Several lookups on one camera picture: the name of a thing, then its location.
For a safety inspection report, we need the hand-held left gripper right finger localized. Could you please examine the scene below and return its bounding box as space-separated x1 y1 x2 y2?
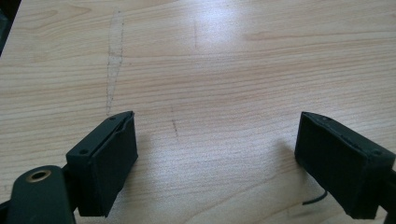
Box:
294 111 396 220

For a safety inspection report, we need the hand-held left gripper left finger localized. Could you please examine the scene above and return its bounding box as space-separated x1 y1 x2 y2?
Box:
65 110 139 217

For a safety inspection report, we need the thin black wire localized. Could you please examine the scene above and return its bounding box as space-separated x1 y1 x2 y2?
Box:
303 190 329 206

